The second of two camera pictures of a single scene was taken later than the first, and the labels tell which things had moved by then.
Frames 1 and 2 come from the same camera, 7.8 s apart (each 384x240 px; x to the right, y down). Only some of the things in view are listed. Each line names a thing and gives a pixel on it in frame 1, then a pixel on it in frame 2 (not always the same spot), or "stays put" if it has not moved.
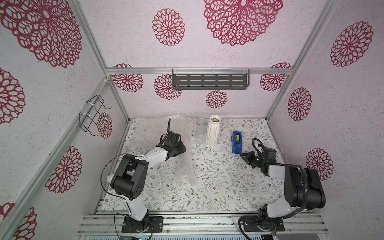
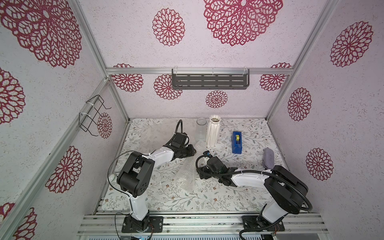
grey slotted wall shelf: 207,79 stays put
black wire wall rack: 88,117 stays put
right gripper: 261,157 -> 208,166
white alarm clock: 109,178 stays put
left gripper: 182,146 -> 191,149
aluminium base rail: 202,224 stays put
